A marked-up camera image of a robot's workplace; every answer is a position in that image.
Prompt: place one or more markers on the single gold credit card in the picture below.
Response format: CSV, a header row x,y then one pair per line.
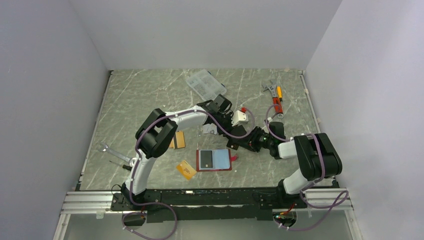
x,y
186,170

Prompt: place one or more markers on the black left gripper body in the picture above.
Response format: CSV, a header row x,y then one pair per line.
x,y
226,121

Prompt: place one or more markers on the red adjustable wrench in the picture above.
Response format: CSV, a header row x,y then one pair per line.
x,y
278,107

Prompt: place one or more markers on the clear plastic screw box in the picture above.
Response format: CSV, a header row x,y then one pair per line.
x,y
205,85

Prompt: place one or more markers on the gold credit card stack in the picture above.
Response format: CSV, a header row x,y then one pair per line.
x,y
178,141

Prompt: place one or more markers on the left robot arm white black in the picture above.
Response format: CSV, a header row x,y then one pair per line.
x,y
156,133

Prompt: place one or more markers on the single black VIP card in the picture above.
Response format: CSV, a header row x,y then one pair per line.
x,y
205,159

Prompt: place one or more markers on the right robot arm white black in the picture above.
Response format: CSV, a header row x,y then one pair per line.
x,y
315,153

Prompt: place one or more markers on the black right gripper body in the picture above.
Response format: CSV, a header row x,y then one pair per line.
x,y
259,139

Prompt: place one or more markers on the red leather card holder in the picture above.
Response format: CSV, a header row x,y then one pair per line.
x,y
222,160

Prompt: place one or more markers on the black yellow screwdriver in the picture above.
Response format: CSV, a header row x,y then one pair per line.
x,y
123,166

